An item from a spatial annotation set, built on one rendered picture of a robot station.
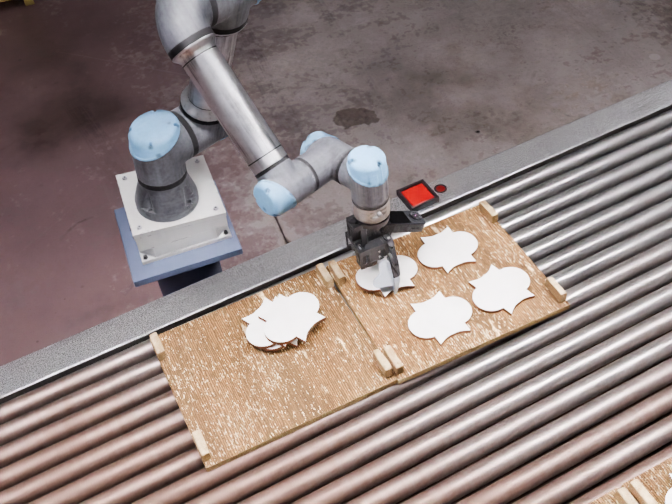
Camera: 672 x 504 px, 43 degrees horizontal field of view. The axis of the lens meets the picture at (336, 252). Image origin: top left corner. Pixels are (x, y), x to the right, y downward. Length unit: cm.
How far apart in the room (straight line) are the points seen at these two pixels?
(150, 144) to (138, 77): 236
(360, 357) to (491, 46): 268
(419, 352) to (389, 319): 11
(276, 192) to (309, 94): 239
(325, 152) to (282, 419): 53
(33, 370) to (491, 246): 103
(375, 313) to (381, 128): 199
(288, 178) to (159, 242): 55
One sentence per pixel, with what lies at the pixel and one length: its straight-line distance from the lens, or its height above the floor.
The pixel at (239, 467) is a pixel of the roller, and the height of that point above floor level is 91.
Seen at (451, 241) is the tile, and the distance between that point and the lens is 196.
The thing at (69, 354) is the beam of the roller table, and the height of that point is 91.
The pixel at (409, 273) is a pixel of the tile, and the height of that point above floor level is 95.
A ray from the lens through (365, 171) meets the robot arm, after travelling 161.
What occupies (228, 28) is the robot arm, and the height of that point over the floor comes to 145.
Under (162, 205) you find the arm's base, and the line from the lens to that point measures 204.
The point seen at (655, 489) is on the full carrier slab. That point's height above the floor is 94.
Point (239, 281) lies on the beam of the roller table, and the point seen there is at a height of 91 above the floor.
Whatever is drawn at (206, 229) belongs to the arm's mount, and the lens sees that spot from 209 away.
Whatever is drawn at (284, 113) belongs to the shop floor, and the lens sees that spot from 389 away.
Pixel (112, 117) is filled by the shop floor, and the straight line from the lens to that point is 408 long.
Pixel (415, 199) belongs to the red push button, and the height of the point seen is 93.
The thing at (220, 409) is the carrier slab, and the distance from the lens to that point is 174.
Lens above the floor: 238
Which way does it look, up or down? 47 degrees down
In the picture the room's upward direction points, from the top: 6 degrees counter-clockwise
